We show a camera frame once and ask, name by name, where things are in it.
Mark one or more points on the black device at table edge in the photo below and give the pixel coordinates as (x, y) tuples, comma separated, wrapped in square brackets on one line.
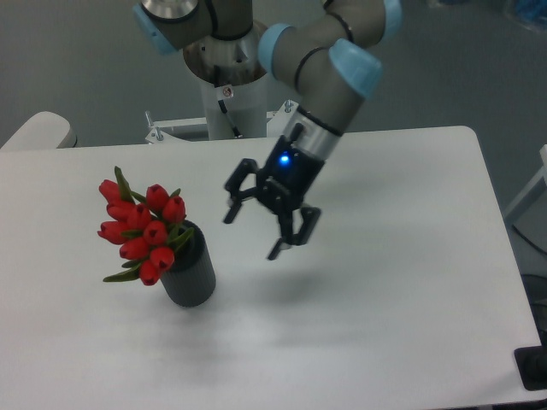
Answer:
[(531, 363)]

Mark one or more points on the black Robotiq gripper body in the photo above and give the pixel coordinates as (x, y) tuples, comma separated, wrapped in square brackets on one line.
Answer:
[(286, 178)]

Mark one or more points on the red tulip bouquet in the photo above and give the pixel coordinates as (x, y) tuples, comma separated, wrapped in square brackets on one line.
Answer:
[(148, 229)]

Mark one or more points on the white chair backrest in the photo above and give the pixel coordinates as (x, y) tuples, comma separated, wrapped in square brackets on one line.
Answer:
[(45, 130)]

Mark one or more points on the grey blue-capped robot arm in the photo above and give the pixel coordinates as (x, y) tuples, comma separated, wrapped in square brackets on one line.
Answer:
[(326, 62)]

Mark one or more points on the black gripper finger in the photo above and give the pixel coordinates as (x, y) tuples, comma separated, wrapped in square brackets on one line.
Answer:
[(288, 238), (233, 186)]

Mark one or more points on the white furniture frame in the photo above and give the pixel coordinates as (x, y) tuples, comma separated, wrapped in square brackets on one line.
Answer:
[(528, 195)]

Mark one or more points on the dark grey ribbed vase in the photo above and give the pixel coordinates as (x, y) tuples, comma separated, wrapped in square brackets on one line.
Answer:
[(191, 280)]

